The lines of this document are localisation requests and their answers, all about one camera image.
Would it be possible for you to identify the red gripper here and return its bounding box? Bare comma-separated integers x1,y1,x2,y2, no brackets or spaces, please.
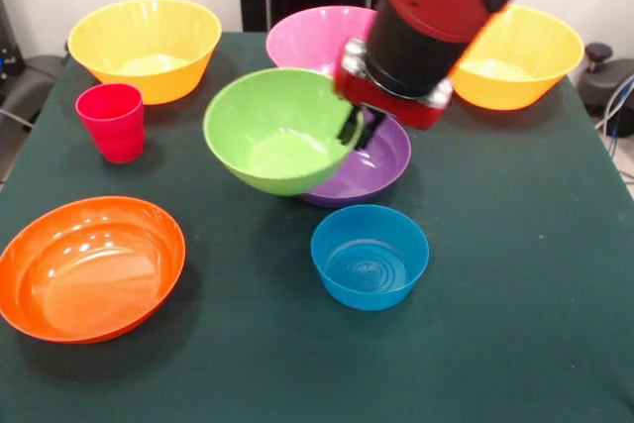
332,38,455,152

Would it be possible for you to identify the grey cable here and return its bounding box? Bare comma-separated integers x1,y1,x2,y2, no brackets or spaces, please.
595,74,634,131

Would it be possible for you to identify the black computer equipment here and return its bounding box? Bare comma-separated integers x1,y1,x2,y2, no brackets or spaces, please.
0,0,25,80

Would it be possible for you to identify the large green bowl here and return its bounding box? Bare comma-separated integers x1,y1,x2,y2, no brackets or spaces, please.
202,67,366,196

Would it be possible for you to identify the yellow-orange large bowl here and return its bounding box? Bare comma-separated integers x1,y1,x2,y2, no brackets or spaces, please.
66,0,223,106
449,4,585,111

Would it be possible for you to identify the dark green tablecloth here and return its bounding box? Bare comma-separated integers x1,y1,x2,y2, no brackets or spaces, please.
0,31,634,423

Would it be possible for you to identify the grey office chair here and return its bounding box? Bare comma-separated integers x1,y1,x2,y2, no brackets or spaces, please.
0,54,68,128

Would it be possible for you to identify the pink large bowl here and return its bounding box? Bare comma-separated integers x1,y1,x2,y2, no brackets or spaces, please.
264,5,380,78

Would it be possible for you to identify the blue bowl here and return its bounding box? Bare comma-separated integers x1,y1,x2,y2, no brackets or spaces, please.
310,204,431,312

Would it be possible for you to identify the purple bowl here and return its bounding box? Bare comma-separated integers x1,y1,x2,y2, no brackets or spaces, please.
296,115,412,209

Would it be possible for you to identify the red cup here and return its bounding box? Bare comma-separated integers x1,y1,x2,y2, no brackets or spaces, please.
74,82,146,165

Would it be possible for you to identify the orange shallow bowl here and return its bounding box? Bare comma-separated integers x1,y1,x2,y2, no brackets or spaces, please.
0,195,187,345

